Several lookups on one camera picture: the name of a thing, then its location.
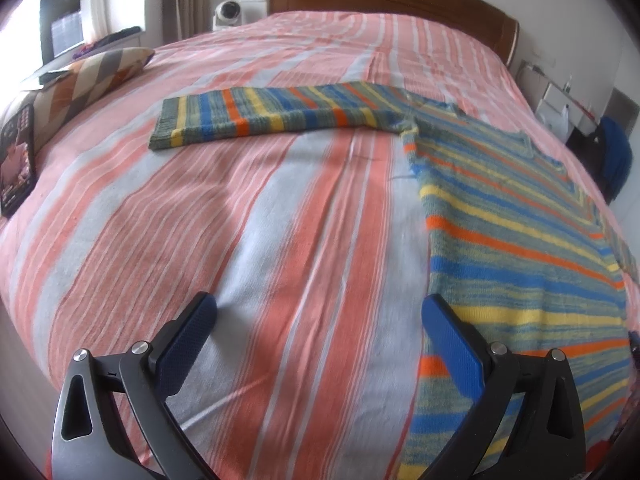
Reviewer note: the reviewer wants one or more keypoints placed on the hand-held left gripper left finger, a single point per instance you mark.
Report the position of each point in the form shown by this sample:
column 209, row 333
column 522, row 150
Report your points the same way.
column 192, row 325

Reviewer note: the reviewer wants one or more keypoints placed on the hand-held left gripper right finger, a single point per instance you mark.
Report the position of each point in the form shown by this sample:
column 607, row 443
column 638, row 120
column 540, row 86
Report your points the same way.
column 452, row 350

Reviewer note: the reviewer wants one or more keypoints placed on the multicolour striped knit sweater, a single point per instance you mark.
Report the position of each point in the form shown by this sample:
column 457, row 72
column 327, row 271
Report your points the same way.
column 500, row 235

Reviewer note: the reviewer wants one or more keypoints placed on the bed with pink striped sheet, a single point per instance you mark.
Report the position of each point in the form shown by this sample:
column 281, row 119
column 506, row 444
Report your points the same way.
column 250, row 210

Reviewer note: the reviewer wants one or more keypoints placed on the black smartphone with lit screen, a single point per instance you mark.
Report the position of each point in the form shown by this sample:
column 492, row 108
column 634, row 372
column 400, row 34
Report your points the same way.
column 17, row 160

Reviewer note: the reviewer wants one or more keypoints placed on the white plastic bag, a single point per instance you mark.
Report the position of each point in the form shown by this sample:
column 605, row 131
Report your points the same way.
column 556, row 120

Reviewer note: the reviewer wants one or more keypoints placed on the blue garment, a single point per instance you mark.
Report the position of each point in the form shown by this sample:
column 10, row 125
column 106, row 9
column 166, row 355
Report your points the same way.
column 617, row 155

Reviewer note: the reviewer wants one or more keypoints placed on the striped brown grey pillow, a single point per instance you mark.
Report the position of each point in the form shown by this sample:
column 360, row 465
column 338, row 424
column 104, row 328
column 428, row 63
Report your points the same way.
column 95, row 77

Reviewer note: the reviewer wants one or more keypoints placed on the white desk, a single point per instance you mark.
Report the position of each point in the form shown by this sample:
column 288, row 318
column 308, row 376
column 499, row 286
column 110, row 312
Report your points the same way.
column 547, row 92

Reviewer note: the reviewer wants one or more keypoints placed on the small grey folded phone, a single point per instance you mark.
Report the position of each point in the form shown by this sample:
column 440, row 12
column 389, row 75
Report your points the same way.
column 54, row 77

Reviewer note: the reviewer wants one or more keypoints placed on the dark item on sill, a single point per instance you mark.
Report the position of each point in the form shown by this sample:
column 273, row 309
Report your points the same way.
column 117, row 35

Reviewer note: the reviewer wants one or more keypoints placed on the window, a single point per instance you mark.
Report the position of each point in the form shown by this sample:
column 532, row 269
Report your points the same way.
column 75, row 10

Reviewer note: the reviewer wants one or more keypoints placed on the white security camera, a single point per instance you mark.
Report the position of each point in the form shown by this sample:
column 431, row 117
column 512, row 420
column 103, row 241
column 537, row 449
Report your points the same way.
column 229, row 14

